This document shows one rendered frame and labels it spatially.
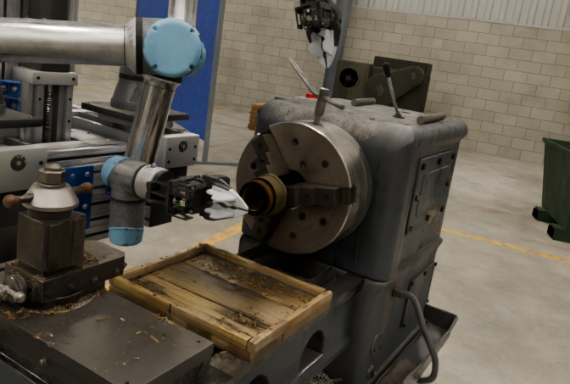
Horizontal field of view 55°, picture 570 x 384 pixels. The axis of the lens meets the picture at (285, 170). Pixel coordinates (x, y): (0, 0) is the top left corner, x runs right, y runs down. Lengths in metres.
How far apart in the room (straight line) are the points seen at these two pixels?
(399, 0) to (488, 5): 1.69
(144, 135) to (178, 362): 0.67
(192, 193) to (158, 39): 0.31
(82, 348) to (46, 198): 0.22
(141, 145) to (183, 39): 0.31
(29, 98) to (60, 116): 0.11
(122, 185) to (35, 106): 0.42
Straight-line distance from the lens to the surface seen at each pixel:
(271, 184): 1.17
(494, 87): 11.15
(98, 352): 0.81
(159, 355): 0.81
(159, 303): 1.10
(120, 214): 1.25
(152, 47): 1.14
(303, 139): 1.26
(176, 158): 1.58
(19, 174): 1.28
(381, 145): 1.35
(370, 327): 1.48
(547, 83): 11.13
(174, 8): 1.75
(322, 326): 1.32
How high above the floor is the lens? 1.40
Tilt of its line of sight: 12 degrees down
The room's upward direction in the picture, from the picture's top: 8 degrees clockwise
